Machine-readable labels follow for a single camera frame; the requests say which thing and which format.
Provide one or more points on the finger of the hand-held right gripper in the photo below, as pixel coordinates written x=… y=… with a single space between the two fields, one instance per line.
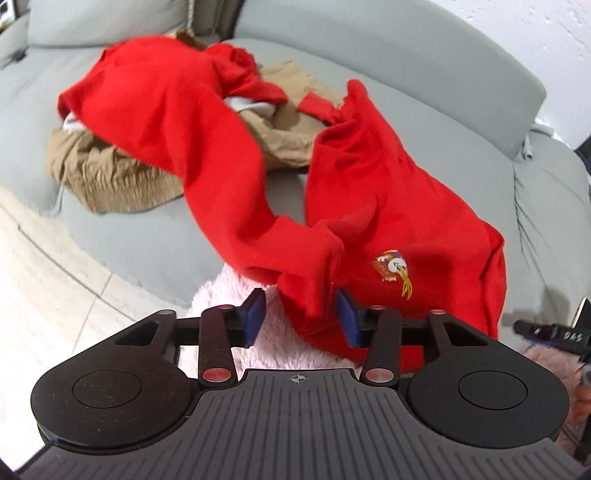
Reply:
x=531 y=331

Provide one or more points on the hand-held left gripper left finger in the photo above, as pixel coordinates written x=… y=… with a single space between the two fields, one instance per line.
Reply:
x=255 y=318

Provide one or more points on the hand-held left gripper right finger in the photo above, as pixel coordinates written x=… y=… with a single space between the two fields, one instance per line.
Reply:
x=347 y=318

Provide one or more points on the red sweatshirt with embroidered logo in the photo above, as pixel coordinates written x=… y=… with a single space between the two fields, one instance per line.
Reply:
x=415 y=207

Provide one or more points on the khaki pants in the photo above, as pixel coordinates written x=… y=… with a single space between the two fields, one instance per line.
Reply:
x=111 y=175

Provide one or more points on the red pants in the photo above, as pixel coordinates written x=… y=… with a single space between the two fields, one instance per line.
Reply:
x=240 y=74

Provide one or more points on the pink fluffy blanket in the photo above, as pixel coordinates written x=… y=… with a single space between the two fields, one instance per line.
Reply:
x=277 y=355

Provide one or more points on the grey wrinkled cushion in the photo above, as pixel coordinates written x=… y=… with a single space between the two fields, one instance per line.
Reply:
x=549 y=207

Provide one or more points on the dark window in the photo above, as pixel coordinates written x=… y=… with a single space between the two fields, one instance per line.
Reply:
x=584 y=154

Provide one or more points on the grey sofa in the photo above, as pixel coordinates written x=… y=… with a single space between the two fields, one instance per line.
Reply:
x=415 y=60

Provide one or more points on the grey pillow with white piping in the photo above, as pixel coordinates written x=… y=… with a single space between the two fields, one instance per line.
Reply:
x=106 y=21

